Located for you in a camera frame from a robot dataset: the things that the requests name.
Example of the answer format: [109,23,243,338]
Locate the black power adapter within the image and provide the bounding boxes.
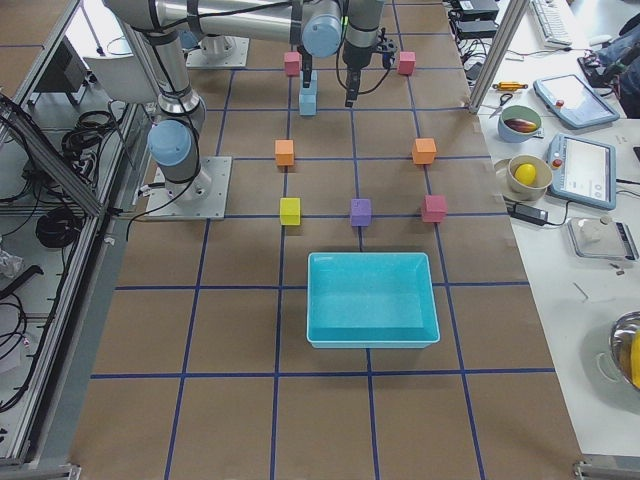
[508,202,548,226]

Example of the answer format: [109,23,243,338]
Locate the teach pendant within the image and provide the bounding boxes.
[546,133,617,211]
[533,74,619,129]

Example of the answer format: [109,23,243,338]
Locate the white keyboard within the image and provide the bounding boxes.
[529,0,572,48]

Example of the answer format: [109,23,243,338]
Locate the white chair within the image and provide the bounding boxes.
[83,54,157,104]

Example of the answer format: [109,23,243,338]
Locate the cream bowl with lemon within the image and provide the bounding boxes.
[506,155,553,201]

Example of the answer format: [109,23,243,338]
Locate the steel bowl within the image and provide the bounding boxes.
[609,311,639,391]

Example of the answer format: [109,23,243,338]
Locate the teach pendant near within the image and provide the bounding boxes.
[546,133,617,211]

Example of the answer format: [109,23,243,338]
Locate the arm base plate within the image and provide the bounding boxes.
[147,156,232,221]
[186,36,250,70]

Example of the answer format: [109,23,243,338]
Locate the pink foam block right outer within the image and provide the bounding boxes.
[421,195,448,223]

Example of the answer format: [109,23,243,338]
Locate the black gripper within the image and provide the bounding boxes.
[297,45,313,82]
[342,42,375,107]

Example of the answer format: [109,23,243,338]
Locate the orange foam block near base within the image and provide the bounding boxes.
[274,139,295,167]

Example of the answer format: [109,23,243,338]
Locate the purple foam block right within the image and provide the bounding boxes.
[350,198,372,227]

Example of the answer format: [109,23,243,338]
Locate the pink foam block left outer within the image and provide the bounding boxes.
[397,51,416,76]

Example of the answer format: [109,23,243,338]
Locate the light blue foam block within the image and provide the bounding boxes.
[299,70,318,95]
[298,93,317,117]

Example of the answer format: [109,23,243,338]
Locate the black scissors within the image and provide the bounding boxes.
[490,92,513,118]

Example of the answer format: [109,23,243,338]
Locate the kitchen scale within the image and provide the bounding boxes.
[567,218,639,261]

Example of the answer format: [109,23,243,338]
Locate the pink foam block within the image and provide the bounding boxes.
[421,195,448,223]
[397,51,416,76]
[284,51,302,77]

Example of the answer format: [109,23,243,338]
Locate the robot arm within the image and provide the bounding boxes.
[181,32,317,89]
[104,1,389,141]

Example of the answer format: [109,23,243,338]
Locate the yellow foam block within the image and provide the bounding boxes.
[279,197,302,226]

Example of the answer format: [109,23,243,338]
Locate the orange foam block outer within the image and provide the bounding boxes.
[412,138,437,165]

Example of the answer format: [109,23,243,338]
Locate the teal plastic tray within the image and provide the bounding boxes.
[306,252,440,349]

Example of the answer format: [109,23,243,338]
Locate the blue bowl with fruit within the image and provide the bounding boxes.
[497,105,542,143]

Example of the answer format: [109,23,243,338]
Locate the pink foam block left inner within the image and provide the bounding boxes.
[284,51,302,77]

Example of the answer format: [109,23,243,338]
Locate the aluminium frame post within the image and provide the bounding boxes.
[468,0,529,114]

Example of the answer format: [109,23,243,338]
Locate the teach pendant far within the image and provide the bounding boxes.
[533,74,619,129]

